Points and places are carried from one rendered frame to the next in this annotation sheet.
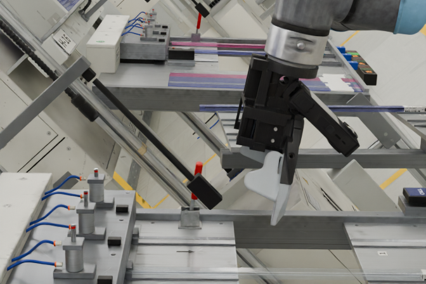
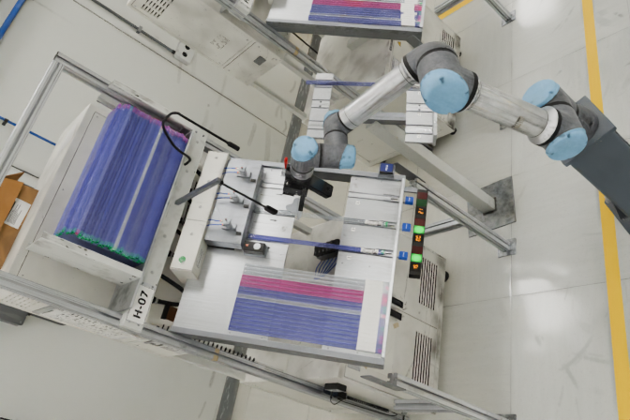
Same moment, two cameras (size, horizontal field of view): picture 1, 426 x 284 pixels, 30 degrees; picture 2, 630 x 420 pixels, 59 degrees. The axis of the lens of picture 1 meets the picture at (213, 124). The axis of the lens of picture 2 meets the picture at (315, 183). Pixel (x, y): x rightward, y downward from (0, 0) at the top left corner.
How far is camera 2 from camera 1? 1.35 m
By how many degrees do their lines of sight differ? 44
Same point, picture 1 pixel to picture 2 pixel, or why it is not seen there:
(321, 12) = (306, 169)
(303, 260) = not seen: hidden behind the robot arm
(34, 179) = (220, 158)
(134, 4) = not seen: outside the picture
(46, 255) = (221, 213)
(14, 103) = (227, 26)
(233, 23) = not seen: outside the picture
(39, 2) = not seen: outside the picture
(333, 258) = (402, 98)
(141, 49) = not seen: outside the picture
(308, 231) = (337, 176)
